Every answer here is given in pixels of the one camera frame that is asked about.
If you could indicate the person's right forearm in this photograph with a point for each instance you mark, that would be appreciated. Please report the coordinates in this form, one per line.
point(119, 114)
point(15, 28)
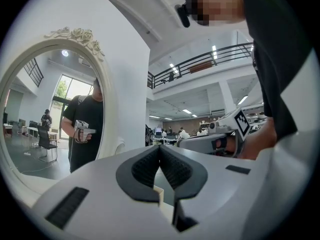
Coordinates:
point(262, 139)

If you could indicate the person's black clothing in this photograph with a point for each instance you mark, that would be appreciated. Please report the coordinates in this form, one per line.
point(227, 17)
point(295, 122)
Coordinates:
point(275, 59)

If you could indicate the person's head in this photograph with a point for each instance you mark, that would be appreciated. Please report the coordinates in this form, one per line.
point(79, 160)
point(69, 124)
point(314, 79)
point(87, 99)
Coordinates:
point(220, 4)

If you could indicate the person's right hand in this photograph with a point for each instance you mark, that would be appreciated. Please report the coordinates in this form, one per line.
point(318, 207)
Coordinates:
point(227, 146)

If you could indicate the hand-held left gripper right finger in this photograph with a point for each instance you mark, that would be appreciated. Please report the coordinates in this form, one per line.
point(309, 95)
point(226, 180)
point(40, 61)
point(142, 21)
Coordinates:
point(225, 191)

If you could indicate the row of ceiling light panels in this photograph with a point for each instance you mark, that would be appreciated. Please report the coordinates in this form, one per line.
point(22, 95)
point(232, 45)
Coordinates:
point(214, 48)

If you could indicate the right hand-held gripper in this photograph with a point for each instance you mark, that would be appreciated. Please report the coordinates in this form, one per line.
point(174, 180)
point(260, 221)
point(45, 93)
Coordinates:
point(240, 121)

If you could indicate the black balcony railing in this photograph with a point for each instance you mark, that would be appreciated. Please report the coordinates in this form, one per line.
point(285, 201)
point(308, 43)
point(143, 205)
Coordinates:
point(153, 81)

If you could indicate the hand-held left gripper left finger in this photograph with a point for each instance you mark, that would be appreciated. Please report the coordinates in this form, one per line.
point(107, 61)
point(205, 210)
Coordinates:
point(100, 196)

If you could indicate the black head-worn camera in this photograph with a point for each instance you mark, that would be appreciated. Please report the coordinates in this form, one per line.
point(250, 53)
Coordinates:
point(183, 15)

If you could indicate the white ornate oval mirror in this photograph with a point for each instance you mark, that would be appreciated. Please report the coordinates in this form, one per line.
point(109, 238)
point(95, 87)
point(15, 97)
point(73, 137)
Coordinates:
point(107, 89)

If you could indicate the row of office desks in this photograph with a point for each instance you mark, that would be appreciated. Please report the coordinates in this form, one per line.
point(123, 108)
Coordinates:
point(167, 137)

